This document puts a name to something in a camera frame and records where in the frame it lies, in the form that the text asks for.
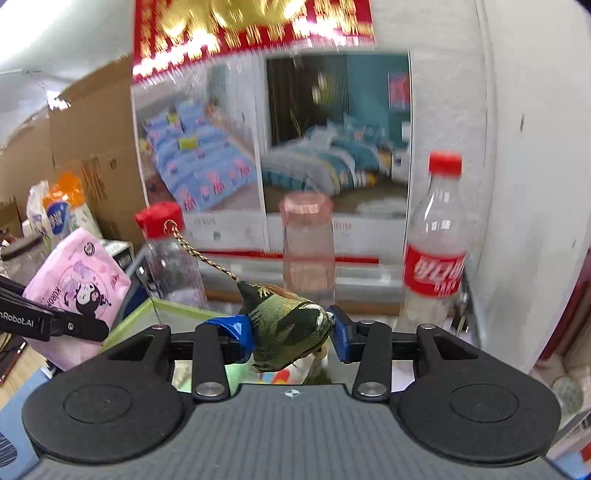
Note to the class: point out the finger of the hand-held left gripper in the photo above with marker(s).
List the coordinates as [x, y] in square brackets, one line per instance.
[11, 285]
[78, 328]

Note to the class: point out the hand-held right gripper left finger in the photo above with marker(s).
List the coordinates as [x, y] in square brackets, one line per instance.
[231, 330]

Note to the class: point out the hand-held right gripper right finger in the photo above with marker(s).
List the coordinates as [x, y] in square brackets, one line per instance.
[341, 339]

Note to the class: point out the pink printed tissue pack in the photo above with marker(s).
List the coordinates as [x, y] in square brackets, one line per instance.
[78, 277]

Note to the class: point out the light green cardboard box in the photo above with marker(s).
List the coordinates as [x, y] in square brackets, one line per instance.
[138, 318]

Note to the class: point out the smartphone with pink case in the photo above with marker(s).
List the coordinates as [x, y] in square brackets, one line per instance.
[9, 360]

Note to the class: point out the white plastic bag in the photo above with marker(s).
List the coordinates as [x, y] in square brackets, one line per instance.
[36, 207]

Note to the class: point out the red cap clear bottle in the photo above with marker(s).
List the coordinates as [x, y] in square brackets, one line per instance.
[171, 267]

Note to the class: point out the orange blue package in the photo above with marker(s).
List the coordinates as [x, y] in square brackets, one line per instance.
[60, 207]

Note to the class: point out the pink clear bottle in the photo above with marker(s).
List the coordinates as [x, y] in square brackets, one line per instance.
[307, 249]

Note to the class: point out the red label cola bottle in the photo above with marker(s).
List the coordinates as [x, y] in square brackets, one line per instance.
[434, 272]

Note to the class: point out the red gold banner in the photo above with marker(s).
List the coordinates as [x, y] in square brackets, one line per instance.
[184, 41]

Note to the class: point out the bedding wall poster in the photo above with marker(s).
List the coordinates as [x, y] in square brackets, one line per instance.
[207, 152]

